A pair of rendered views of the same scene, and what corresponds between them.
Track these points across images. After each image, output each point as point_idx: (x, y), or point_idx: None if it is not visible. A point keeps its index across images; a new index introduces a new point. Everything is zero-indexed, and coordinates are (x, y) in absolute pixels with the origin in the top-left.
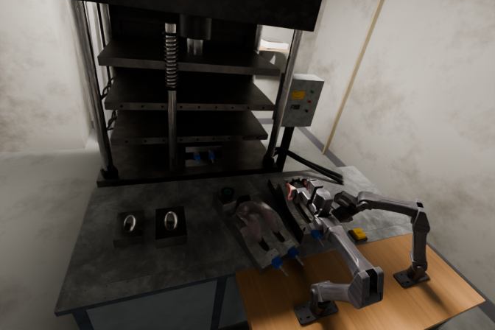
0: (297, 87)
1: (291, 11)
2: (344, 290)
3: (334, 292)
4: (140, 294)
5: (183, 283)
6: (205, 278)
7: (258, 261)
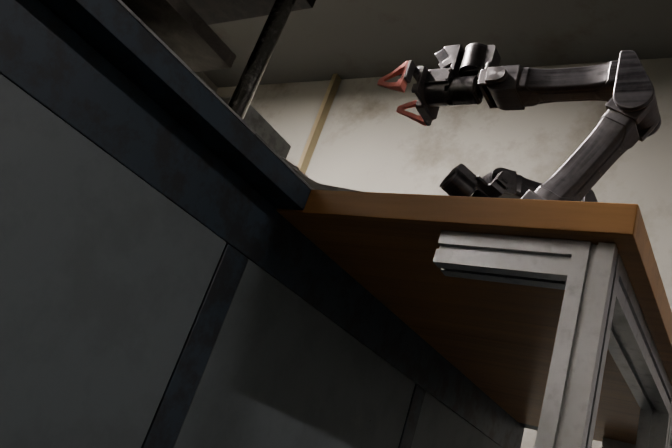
0: (248, 123)
1: None
2: (601, 125)
3: (578, 160)
4: None
5: (207, 86)
6: (255, 133)
7: (359, 191)
